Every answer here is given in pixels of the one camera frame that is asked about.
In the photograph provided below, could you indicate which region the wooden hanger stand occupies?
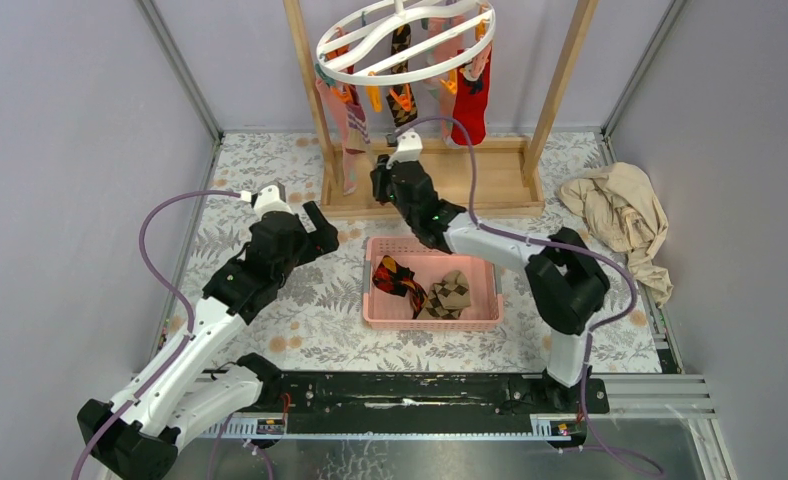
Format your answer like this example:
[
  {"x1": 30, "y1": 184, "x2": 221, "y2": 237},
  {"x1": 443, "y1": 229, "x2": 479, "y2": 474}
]
[{"x1": 284, "y1": 0, "x2": 598, "y2": 220}]

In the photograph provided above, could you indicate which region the black red yellow argyle sock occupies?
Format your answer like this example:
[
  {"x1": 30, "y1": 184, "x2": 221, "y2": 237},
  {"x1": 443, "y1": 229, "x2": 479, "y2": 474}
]
[{"x1": 372, "y1": 255, "x2": 431, "y2": 319}]

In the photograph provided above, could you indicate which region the pink plastic basket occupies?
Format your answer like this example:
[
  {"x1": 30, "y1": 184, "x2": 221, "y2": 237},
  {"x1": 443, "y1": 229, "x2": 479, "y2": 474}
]
[{"x1": 362, "y1": 236, "x2": 504, "y2": 331}]

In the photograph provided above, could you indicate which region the pink sock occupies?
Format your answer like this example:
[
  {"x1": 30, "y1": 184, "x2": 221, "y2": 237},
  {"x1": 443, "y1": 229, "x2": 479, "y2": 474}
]
[{"x1": 315, "y1": 78, "x2": 371, "y2": 195}]

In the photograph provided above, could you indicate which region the beige brown argyle sock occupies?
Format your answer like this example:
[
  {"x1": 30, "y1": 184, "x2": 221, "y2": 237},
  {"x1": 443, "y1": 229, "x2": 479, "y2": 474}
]
[{"x1": 418, "y1": 270, "x2": 472, "y2": 320}]

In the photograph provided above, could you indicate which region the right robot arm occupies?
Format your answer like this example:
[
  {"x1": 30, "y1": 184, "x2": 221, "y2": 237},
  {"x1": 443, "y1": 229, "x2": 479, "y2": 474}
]
[{"x1": 370, "y1": 155, "x2": 610, "y2": 412}]

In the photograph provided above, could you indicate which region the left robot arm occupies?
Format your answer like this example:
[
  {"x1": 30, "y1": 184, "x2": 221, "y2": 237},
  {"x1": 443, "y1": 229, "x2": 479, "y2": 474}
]
[{"x1": 72, "y1": 193, "x2": 339, "y2": 479}]

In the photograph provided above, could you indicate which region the white round clip hanger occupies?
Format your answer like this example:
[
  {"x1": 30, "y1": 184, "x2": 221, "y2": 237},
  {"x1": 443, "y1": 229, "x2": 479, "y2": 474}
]
[{"x1": 313, "y1": 1, "x2": 497, "y2": 87}]

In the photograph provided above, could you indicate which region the floral table mat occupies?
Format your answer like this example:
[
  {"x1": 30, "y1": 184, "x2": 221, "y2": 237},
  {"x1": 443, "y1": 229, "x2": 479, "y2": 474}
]
[{"x1": 180, "y1": 132, "x2": 662, "y2": 373}]

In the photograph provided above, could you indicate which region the beige crumpled cloth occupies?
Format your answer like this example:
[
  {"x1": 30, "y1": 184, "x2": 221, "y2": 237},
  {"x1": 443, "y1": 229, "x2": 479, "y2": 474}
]
[{"x1": 558, "y1": 162, "x2": 673, "y2": 306}]

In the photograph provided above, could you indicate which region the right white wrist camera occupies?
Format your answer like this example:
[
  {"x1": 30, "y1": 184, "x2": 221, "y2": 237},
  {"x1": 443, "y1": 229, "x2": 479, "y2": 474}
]
[{"x1": 386, "y1": 129, "x2": 423, "y2": 169}]

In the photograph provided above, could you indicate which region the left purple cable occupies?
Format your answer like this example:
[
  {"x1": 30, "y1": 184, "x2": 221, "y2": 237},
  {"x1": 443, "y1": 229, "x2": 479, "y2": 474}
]
[{"x1": 69, "y1": 190, "x2": 256, "y2": 480}]

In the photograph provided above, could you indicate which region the purple cable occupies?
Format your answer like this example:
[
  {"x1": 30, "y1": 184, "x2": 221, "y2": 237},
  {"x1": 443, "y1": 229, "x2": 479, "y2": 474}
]
[
  {"x1": 393, "y1": 116, "x2": 664, "y2": 480},
  {"x1": 69, "y1": 190, "x2": 256, "y2": 480}
]

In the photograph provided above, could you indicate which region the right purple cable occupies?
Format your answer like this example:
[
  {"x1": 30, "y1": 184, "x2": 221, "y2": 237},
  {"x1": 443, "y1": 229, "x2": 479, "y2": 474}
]
[{"x1": 393, "y1": 116, "x2": 664, "y2": 480}]

